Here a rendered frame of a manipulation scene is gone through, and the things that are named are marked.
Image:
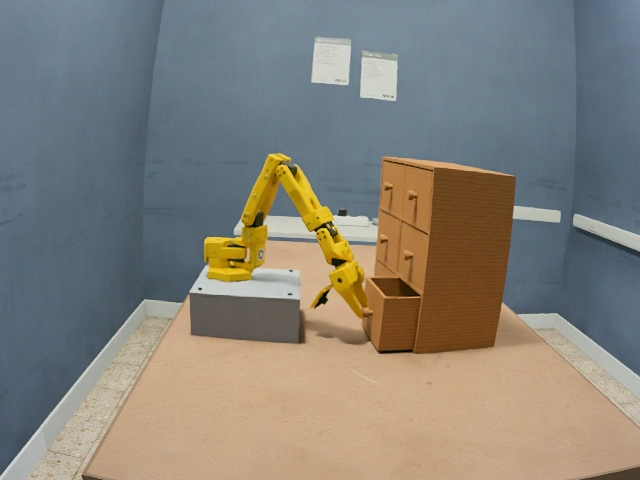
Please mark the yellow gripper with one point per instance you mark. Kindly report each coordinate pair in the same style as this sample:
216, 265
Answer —
345, 287

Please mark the brown chest of drawers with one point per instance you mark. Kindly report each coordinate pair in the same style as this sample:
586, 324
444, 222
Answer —
470, 226

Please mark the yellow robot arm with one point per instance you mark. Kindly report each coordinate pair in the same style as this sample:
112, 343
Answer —
226, 257

